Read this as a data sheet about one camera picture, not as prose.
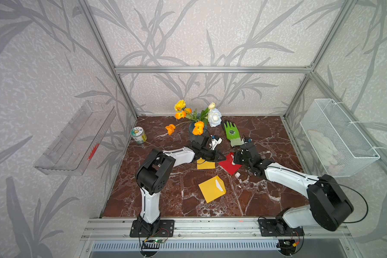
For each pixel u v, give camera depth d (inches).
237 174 35.3
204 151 31.6
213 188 34.3
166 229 28.6
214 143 34.1
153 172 20.3
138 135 39.2
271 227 28.8
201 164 32.5
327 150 30.2
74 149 27.0
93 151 25.2
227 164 37.6
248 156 27.1
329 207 16.8
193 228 29.7
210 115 29.0
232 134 42.3
